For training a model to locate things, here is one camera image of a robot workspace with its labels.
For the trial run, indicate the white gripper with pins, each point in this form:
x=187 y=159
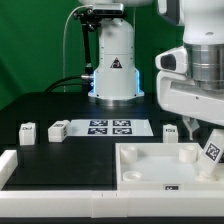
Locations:
x=190 y=82

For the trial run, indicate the white u-shaped obstacle fence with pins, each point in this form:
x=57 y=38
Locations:
x=103 y=204

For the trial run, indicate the white marker sheet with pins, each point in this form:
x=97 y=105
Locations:
x=110 y=127

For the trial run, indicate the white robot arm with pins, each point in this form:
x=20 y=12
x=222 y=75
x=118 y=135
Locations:
x=115 y=78

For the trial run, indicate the black camera on stand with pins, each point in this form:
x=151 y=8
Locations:
x=90 y=19

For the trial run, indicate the white square tabletop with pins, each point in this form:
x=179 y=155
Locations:
x=163 y=166

